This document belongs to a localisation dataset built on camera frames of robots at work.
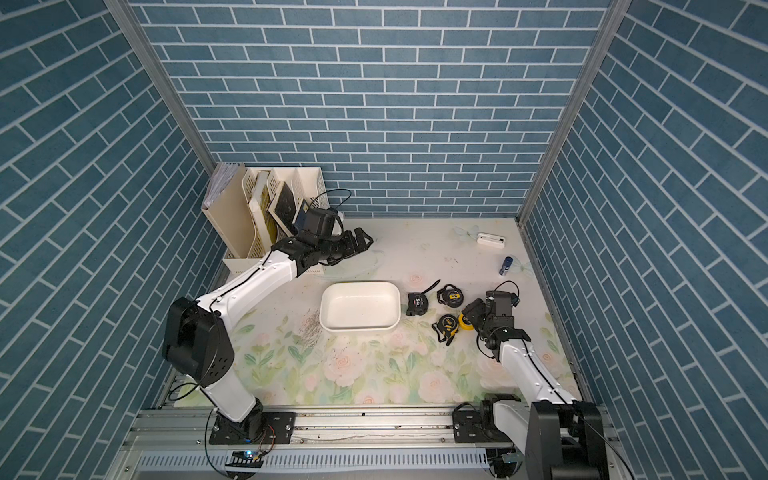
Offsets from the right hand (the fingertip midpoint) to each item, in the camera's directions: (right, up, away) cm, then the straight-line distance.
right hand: (475, 312), depth 90 cm
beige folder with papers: (-75, +33, 0) cm, 82 cm away
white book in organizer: (-66, +30, -1) cm, 72 cm away
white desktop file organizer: (-57, +43, +15) cm, 73 cm away
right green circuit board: (+4, -30, -19) cm, 36 cm away
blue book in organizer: (-56, +30, +8) cm, 64 cm away
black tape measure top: (-17, +2, +4) cm, 18 cm away
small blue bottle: (+13, +15, +7) cm, 21 cm away
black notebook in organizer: (-63, +33, +11) cm, 72 cm away
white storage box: (-36, 0, +6) cm, 36 cm away
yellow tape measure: (-3, -4, 0) cm, 5 cm away
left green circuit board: (-60, -32, -18) cm, 70 cm away
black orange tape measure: (-7, +4, +6) cm, 10 cm away
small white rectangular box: (+12, +22, +22) cm, 34 cm away
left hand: (-31, +20, -5) cm, 38 cm away
